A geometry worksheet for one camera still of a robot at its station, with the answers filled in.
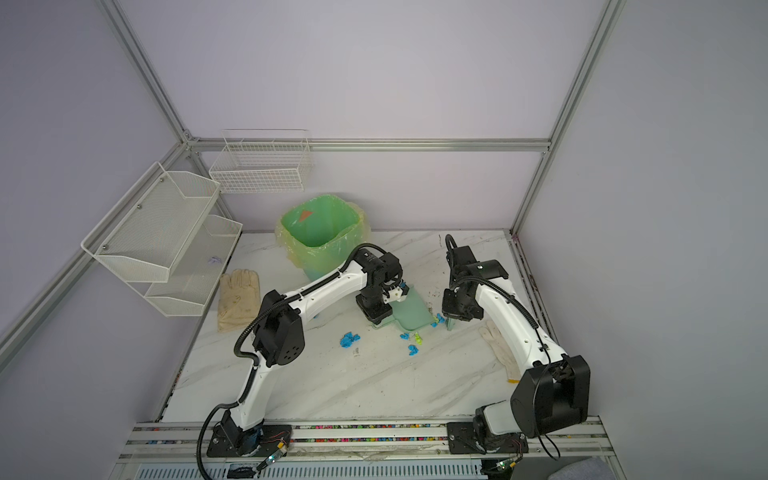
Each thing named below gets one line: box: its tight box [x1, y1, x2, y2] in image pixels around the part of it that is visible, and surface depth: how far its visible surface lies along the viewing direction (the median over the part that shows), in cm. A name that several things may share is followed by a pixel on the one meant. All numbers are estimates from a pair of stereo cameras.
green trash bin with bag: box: [276, 194, 371, 282], surface depth 94 cm
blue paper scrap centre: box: [339, 332, 361, 349], surface depth 92 cm
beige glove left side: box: [217, 269, 261, 332], surface depth 103 cm
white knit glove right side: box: [479, 321, 521, 384], surface depth 90 cm
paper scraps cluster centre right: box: [400, 332, 423, 357], surface depth 92 cm
